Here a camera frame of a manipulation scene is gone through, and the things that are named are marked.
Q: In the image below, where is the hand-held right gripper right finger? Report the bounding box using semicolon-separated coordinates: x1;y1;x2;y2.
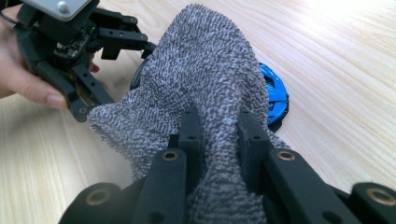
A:
237;107;276;194

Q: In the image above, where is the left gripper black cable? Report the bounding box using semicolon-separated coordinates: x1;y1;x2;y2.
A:
0;10;17;26

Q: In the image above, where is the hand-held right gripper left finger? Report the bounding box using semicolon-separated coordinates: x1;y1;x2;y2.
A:
168;106;205;196

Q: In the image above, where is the grey towel cloth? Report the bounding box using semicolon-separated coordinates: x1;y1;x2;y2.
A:
87;3;291;224

